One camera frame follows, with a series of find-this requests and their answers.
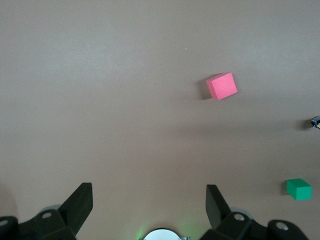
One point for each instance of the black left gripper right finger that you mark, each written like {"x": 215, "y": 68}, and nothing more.
{"x": 217, "y": 207}

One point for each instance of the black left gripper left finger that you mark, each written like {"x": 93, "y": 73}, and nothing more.
{"x": 75, "y": 207}

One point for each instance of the orange push button switch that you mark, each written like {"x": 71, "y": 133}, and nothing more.
{"x": 316, "y": 123}

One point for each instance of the green foam cube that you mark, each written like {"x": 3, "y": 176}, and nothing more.
{"x": 298, "y": 190}

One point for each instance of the brown table mat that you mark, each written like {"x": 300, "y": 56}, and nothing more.
{"x": 100, "y": 100}

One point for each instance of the pink foam cube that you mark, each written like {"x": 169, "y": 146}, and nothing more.
{"x": 222, "y": 86}

